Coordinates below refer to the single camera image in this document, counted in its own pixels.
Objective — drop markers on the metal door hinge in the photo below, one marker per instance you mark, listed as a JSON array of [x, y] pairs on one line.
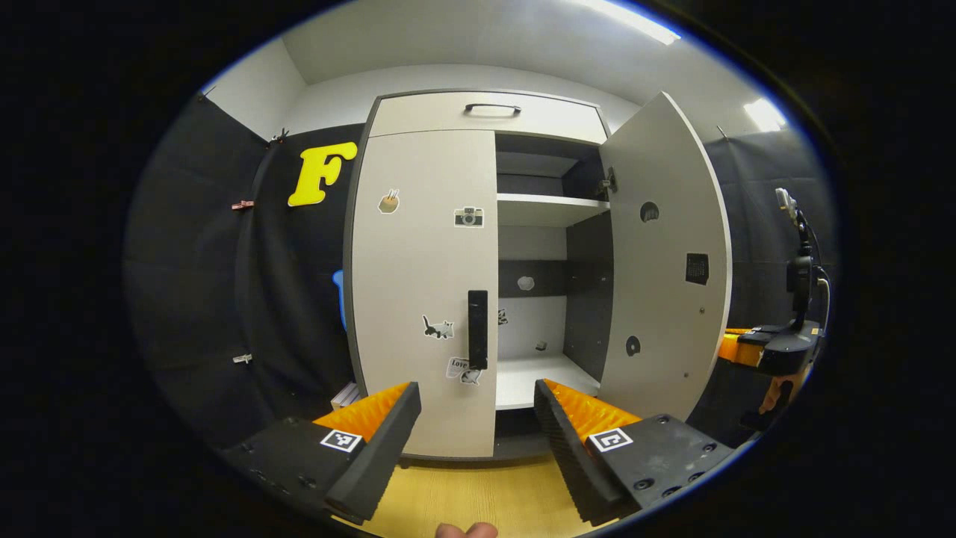
[[609, 184]]

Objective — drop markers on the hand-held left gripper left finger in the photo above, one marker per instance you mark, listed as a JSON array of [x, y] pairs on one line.
[[381, 448]]

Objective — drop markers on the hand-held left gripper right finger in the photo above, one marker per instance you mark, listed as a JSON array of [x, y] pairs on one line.
[[571, 456]]

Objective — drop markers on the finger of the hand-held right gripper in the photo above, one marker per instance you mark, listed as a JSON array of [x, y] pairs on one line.
[[732, 350]]

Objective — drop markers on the black backdrop cloth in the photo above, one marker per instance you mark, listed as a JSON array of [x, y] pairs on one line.
[[754, 209], [202, 284]]

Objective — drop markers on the white cabinet bottom board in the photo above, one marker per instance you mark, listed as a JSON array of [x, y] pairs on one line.
[[534, 377]]

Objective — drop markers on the white double-door shoe cabinet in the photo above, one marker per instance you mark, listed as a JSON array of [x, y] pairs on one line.
[[433, 116]]

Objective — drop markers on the white cabinet door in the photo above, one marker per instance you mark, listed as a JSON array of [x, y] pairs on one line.
[[418, 261], [665, 284]]

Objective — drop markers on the white cabinet shelf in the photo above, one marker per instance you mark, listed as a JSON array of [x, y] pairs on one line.
[[545, 211]]

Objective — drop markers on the short ceiling light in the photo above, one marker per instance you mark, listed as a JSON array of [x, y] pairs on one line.
[[764, 115]]

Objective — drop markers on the long ceiling light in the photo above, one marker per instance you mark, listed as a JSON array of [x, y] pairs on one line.
[[635, 21]]

